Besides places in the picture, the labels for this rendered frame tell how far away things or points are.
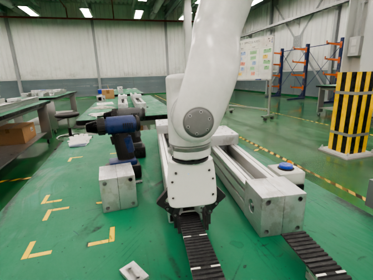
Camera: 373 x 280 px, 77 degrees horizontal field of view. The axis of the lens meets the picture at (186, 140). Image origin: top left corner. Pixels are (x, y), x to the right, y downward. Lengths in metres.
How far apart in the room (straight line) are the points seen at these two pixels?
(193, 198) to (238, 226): 0.15
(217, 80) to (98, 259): 0.41
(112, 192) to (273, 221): 0.40
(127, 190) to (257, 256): 0.35
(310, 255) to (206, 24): 0.43
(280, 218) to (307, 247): 0.08
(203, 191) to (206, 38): 0.29
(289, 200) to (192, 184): 0.21
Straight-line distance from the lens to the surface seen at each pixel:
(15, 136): 4.25
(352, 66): 3.90
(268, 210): 0.54
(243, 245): 0.54
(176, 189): 0.48
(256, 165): 0.71
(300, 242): 0.53
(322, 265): 0.49
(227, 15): 0.43
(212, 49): 0.37
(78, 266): 0.54
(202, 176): 0.47
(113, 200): 0.66
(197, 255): 0.47
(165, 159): 0.75
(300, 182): 0.78
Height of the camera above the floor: 1.12
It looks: 15 degrees down
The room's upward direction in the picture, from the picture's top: 2 degrees counter-clockwise
